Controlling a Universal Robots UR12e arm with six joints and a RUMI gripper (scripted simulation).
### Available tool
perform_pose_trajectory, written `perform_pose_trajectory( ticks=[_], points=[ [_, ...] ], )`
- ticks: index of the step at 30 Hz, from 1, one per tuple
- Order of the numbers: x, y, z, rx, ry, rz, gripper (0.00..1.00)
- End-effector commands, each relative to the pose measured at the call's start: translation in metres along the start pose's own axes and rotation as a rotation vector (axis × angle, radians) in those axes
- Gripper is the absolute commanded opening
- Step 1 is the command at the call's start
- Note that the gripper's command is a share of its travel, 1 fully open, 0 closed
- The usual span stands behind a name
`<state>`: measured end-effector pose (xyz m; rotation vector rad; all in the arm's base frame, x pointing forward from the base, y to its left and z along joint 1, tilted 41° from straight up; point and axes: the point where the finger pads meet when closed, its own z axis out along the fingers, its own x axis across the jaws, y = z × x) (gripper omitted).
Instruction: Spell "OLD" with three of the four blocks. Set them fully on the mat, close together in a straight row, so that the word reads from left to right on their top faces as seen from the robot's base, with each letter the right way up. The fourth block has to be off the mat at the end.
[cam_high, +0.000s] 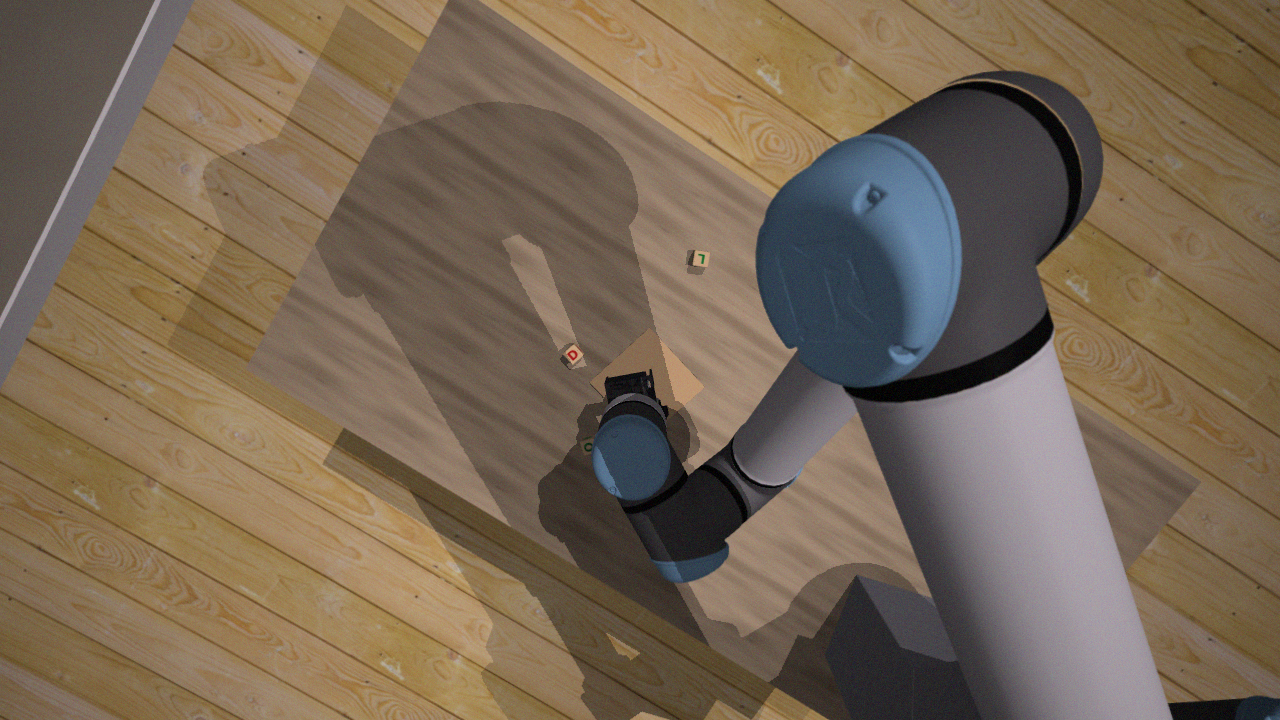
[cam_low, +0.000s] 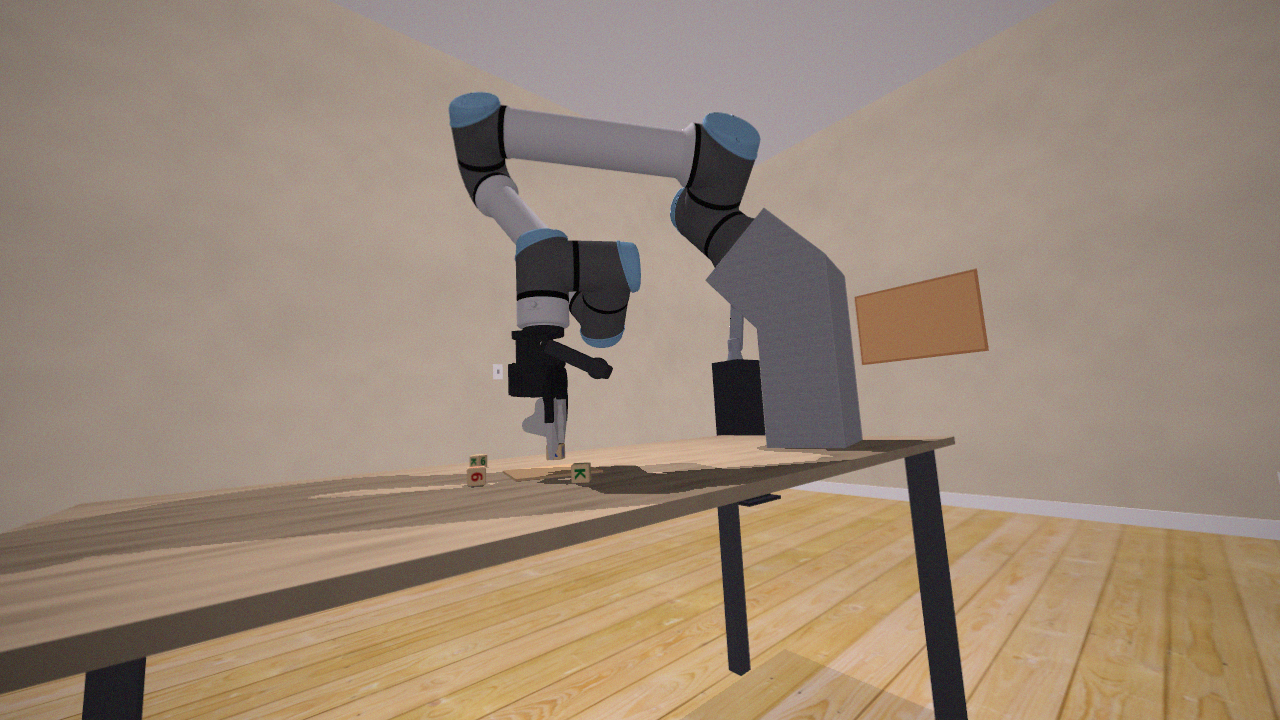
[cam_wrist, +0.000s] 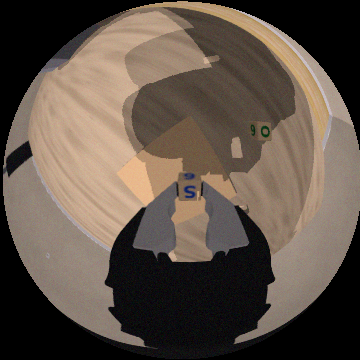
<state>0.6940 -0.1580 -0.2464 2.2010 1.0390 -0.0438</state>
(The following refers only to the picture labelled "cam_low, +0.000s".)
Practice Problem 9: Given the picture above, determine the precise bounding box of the tan square mat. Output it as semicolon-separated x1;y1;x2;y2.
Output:
503;464;603;482

